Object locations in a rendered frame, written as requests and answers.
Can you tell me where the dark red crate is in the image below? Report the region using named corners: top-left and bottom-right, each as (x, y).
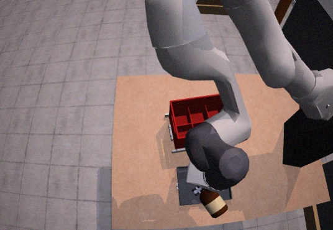
top-left (169, 94), bottom-right (224, 149)

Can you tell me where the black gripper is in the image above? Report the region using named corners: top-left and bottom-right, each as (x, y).
top-left (192, 186), bottom-right (209, 196)

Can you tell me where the brown glass bottle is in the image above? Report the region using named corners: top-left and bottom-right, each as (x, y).
top-left (199, 190), bottom-right (228, 218)

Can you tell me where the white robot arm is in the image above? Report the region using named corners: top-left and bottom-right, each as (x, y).
top-left (145, 0), bottom-right (333, 192)

